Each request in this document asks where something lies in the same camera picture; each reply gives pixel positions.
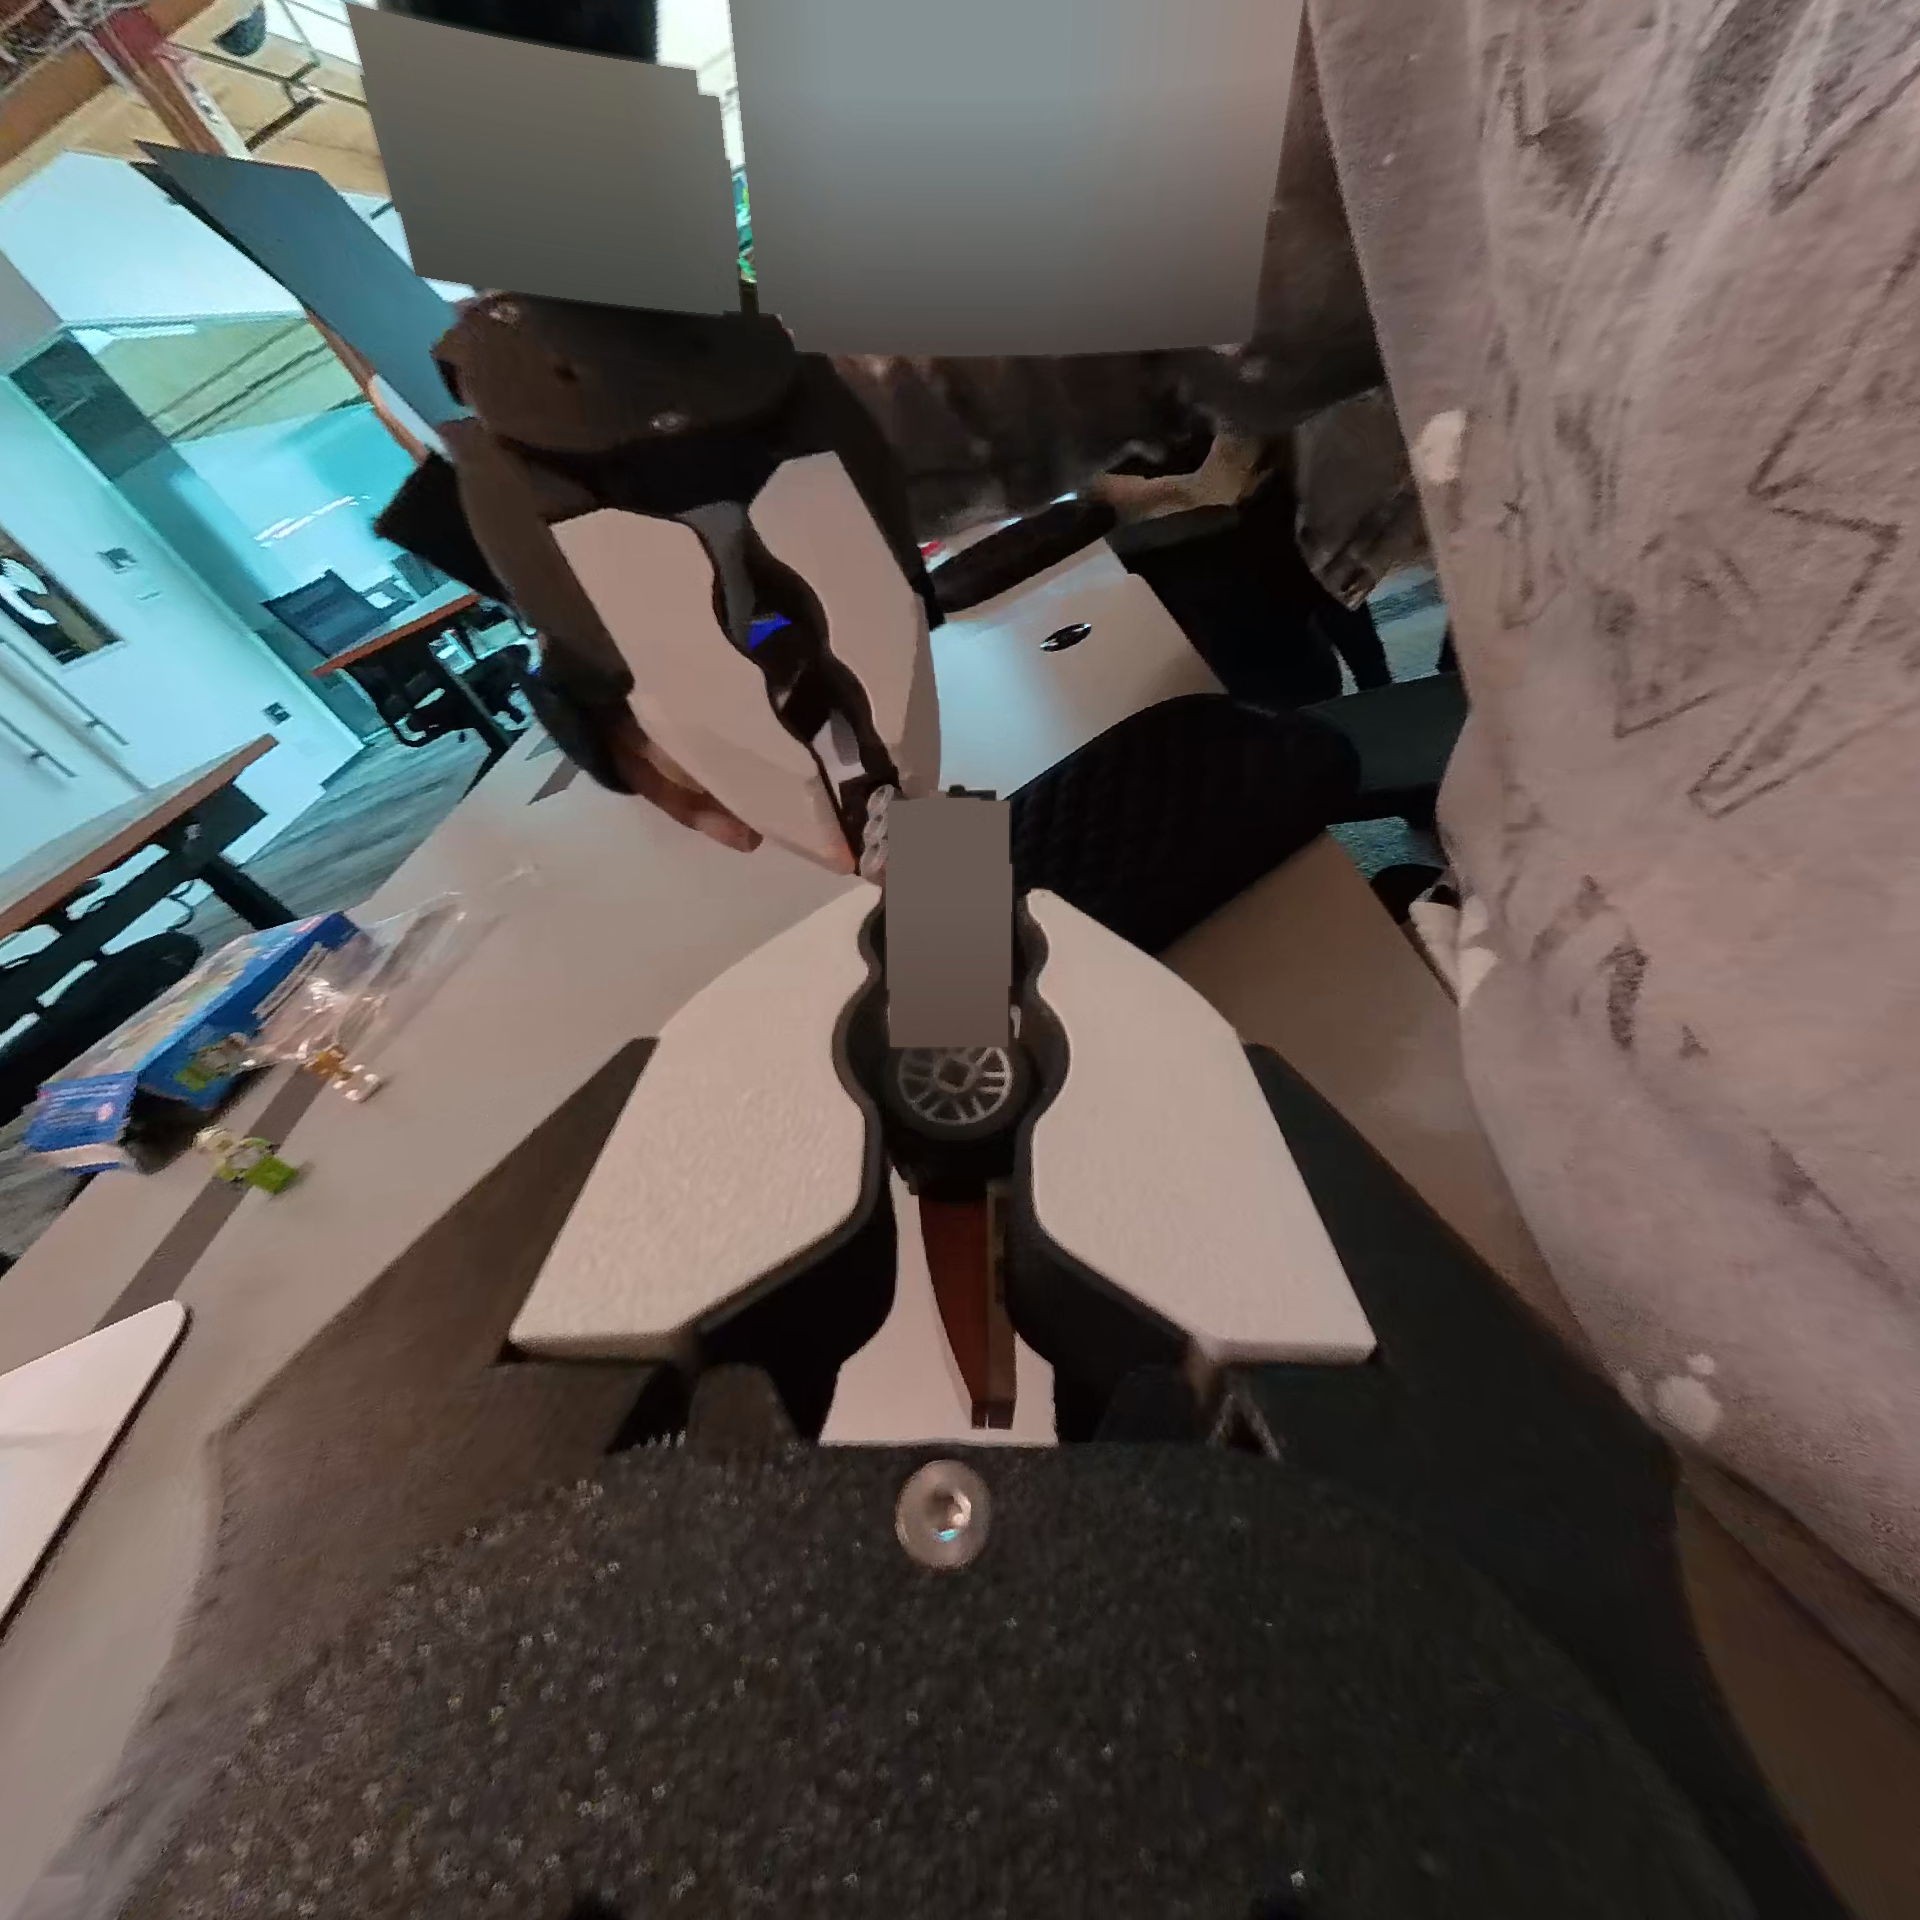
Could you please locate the long meeting table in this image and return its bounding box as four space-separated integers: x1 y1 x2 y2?
317 580 534 753

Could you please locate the white base plate with lever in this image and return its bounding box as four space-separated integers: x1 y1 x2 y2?
0 1301 192 1623

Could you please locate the person's right hand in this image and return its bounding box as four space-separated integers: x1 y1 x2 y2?
616 745 774 864

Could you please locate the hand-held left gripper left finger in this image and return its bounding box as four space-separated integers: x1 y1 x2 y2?
510 887 896 1368

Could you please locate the orange white lego car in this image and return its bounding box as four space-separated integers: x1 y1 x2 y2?
880 1037 1039 1418

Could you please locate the black office chair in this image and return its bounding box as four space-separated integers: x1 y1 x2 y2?
265 571 452 753

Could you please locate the green lego minifigure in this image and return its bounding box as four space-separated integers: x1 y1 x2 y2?
199 1128 309 1200

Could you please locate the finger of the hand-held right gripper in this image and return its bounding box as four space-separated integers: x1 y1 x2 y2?
750 450 945 799
546 504 864 876

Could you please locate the wooden office desk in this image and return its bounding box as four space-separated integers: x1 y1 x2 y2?
0 736 294 957

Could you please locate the black honeycomb wrist rest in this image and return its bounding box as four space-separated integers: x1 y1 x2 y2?
1006 697 1375 957

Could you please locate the clear plastic bag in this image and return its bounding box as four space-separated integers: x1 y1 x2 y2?
257 894 488 1105

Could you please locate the blue lego box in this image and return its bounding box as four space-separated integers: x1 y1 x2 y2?
30 917 379 1172

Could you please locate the dark panel easel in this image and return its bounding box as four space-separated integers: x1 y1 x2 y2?
136 145 475 429

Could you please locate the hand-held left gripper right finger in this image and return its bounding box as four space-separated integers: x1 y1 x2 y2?
1014 892 1383 1374

